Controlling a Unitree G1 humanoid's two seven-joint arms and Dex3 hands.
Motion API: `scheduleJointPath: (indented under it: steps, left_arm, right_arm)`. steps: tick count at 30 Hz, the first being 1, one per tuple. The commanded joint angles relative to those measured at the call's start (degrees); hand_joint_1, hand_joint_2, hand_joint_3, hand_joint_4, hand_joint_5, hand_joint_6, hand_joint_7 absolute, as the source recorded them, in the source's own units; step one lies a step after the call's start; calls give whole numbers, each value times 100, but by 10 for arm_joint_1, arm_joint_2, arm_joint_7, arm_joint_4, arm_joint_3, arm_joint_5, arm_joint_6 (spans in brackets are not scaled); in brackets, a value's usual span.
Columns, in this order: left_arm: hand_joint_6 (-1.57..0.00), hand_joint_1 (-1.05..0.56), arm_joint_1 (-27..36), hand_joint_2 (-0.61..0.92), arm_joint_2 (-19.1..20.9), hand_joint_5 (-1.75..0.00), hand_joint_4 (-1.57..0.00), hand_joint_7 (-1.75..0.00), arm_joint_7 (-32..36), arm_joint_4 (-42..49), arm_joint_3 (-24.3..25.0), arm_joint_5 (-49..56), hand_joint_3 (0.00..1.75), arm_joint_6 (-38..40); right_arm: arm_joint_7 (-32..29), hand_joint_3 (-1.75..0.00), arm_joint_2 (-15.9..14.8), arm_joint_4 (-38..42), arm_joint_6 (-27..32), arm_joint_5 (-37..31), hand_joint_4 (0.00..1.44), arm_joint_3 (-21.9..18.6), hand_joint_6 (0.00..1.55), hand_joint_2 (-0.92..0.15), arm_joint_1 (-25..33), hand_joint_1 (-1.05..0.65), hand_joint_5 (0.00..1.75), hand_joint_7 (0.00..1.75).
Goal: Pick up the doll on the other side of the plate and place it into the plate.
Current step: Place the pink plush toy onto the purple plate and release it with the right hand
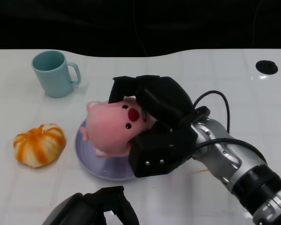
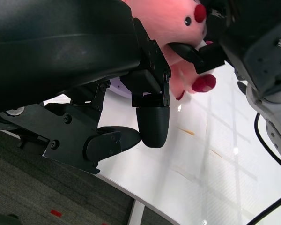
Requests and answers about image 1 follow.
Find orange white pumpkin toy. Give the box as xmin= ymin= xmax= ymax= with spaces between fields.
xmin=13 ymin=123 xmax=67 ymax=169

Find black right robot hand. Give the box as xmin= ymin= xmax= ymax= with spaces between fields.
xmin=108 ymin=75 xmax=211 ymax=178

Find lavender round plate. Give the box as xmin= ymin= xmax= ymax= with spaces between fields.
xmin=74 ymin=117 xmax=141 ymax=182

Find teal plastic mug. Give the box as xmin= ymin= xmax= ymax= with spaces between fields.
xmin=31 ymin=51 xmax=82 ymax=98

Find black table cable grommet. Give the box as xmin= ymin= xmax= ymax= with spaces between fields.
xmin=255 ymin=60 xmax=279 ymax=76

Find black backdrop cloth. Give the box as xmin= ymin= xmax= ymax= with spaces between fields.
xmin=0 ymin=0 xmax=281 ymax=58

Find pink plush beaver doll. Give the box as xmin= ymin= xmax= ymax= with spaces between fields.
xmin=80 ymin=98 xmax=160 ymax=158

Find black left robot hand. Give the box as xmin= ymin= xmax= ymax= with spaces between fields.
xmin=41 ymin=186 xmax=140 ymax=225

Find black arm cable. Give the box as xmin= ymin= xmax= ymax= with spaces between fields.
xmin=192 ymin=90 xmax=268 ymax=163

